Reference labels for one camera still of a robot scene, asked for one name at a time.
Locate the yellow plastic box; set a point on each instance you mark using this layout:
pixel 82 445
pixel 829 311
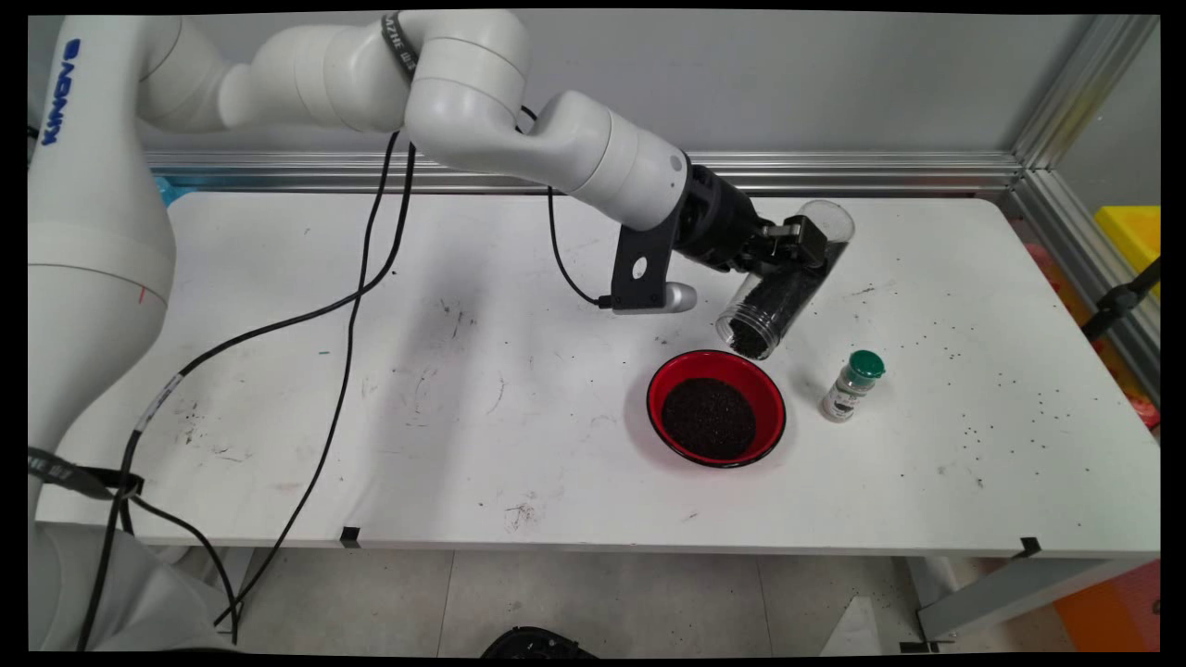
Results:
pixel 1135 236

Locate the grey table leg beam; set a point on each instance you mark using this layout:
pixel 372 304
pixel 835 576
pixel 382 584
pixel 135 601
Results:
pixel 1010 593

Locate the grey table leg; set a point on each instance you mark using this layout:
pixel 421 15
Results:
pixel 236 574

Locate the long aluminium frame rail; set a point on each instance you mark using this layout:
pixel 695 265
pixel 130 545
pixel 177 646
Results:
pixel 927 171

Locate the black tape marker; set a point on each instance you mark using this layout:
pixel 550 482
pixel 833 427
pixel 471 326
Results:
pixel 350 536
pixel 1028 547

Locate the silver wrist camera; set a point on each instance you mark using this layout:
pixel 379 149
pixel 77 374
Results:
pixel 681 298

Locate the small spice bottle green cap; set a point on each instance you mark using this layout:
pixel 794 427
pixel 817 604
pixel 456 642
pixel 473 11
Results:
pixel 848 394

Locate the aluminium frame post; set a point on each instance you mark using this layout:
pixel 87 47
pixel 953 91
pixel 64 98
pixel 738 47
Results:
pixel 1075 93

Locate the blue cloth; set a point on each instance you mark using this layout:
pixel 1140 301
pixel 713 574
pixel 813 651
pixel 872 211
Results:
pixel 171 192

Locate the orange floor box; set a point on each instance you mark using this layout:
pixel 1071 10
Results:
pixel 1112 611

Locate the red bowl black rim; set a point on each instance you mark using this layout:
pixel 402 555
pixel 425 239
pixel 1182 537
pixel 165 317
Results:
pixel 672 371

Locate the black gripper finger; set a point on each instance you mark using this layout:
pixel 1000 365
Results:
pixel 811 245

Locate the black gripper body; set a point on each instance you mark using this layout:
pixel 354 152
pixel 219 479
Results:
pixel 723 222

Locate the black clamp stand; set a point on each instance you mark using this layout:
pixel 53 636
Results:
pixel 1121 301

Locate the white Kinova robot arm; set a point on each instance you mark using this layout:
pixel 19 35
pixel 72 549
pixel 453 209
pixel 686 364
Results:
pixel 482 102

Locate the black round floor object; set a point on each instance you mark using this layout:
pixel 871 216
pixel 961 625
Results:
pixel 537 644

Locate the short aluminium frame rail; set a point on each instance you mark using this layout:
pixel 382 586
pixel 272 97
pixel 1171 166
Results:
pixel 1066 241

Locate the tall clear plastic jar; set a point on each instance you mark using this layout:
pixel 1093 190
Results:
pixel 839 218

